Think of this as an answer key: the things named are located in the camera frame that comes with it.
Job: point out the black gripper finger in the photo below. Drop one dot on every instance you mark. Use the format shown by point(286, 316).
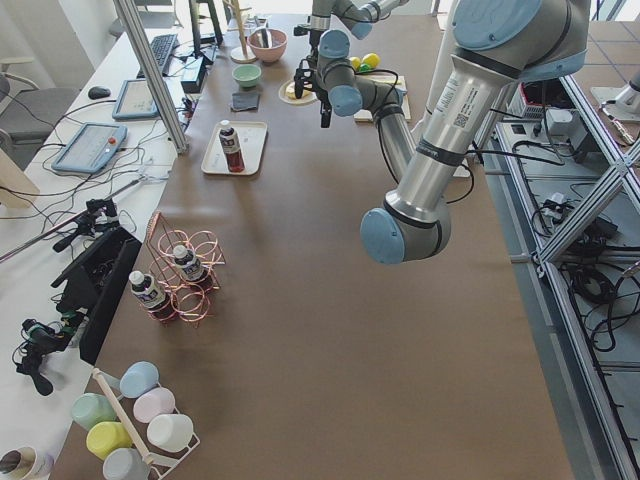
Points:
point(325, 119)

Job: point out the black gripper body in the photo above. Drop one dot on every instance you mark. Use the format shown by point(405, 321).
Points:
point(324, 102)

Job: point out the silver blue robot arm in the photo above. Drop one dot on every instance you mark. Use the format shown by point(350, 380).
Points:
point(358, 20)
point(487, 46)

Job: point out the white rectangular tray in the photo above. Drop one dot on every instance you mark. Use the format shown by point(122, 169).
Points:
point(252, 136)

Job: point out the dark drink bottle on tray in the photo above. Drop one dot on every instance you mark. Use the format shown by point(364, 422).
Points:
point(231, 148)

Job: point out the wooden cutting board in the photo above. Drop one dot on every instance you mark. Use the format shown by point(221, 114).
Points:
point(394, 86)

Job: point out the yellow lemon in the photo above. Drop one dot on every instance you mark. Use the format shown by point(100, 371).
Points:
point(366, 63)

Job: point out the pink bowl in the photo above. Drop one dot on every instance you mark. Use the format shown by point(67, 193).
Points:
point(270, 55)

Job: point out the mint green bowl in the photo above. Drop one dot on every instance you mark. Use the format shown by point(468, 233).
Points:
point(247, 75)

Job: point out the dark grey folded cloth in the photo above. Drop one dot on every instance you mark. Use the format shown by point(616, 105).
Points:
point(245, 101)

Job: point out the silver metal scoop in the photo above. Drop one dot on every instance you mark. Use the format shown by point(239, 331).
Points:
point(264, 38)

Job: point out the wooden mug tree stand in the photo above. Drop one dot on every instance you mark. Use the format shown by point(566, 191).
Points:
point(241, 54)

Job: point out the black keyboard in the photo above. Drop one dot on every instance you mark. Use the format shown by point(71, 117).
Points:
point(162, 47)

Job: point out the blue teach pendant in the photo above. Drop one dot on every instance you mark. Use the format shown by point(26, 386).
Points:
point(91, 148)
point(135, 102)

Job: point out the dark drink bottle in rack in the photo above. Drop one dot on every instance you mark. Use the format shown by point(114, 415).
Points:
point(188, 263)

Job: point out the black computer mouse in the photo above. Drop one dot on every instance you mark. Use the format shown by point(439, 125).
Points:
point(98, 92)

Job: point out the blue cup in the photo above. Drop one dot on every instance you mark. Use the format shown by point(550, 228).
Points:
point(138, 379)

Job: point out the pink cup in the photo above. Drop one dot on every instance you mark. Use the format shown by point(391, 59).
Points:
point(157, 401)

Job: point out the long metal grabber stick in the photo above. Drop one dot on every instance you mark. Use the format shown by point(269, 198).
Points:
point(100, 215)

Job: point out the white cup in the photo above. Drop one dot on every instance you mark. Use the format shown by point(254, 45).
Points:
point(170, 432)

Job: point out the green cup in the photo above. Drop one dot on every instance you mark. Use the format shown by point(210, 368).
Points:
point(90, 409)

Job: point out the yellow cup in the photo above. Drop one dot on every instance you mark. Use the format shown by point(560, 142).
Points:
point(107, 436)

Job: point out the grey cup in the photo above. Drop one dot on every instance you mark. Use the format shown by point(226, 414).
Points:
point(125, 464)

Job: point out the tape roll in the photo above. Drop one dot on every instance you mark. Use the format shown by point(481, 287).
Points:
point(26, 463)

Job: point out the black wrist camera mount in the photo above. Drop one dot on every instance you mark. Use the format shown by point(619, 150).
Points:
point(303, 81)

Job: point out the copper wire bottle rack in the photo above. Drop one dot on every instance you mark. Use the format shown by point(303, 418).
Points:
point(192, 302)

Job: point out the aluminium frame post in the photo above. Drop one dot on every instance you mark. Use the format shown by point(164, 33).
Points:
point(128, 14)

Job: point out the white wire cup rack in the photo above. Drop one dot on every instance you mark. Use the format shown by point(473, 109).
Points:
point(162, 463)

